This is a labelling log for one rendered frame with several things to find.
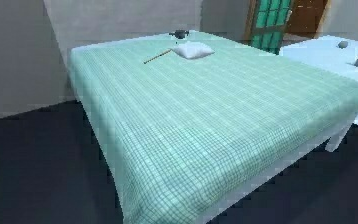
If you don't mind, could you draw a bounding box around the green checked bed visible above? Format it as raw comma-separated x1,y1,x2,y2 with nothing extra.
66,30,358,224

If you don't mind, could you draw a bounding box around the thin brown stick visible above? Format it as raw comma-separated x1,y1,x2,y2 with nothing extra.
143,48,173,65

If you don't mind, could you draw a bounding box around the white pillow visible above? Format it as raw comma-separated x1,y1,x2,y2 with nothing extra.
171,41,216,61

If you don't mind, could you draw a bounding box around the green panelled door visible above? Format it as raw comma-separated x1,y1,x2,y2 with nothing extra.
243,0,295,55

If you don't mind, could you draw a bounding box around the pale blue table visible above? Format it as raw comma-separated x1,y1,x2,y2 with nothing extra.
279,35,358,126

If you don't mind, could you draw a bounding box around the brown wooden door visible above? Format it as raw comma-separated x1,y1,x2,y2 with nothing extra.
284,0,330,38

